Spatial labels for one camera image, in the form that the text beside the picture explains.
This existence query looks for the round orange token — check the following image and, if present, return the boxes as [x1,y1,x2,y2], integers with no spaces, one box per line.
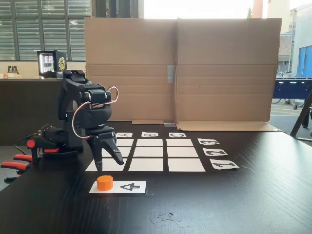
[97,175,114,191]

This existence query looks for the white nine-square grid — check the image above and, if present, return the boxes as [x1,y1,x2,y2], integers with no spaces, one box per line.
[85,138,207,173]

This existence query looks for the white arrow paper sheet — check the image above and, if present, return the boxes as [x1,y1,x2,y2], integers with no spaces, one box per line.
[89,180,147,194]

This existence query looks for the black clamp with red knob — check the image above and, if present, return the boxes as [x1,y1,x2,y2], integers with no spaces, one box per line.
[25,138,60,166]

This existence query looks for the dark wooden counter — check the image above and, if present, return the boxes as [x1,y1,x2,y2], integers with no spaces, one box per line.
[0,78,74,146]

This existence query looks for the black mini fridge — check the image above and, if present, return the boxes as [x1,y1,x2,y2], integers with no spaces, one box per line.
[37,50,67,79]

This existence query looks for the clear tape scraps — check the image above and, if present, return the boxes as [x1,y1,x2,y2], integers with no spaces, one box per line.
[150,211,190,229]

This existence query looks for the paper sheet number 3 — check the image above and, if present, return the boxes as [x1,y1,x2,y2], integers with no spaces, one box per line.
[197,138,220,146]

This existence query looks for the paper sheet number 2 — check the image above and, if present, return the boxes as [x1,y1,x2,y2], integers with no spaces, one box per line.
[202,147,229,156]

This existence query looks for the paper sheet number 1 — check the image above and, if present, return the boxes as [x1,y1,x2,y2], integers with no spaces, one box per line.
[209,158,240,170]

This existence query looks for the brown cardboard screen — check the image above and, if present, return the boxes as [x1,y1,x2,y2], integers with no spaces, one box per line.
[84,17,283,132]

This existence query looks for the blue foosball table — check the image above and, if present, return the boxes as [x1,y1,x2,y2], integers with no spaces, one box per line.
[273,77,312,110]

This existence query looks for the black stand leg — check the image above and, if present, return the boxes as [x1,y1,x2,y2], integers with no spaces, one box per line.
[290,85,312,143]

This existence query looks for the red white servo cable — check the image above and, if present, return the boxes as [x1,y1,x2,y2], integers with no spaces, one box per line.
[72,86,120,141]

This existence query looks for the black power cable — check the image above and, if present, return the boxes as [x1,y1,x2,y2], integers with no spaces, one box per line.
[14,133,42,156]

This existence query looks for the clamp with orange handles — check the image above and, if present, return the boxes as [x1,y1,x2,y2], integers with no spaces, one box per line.
[0,153,34,183]

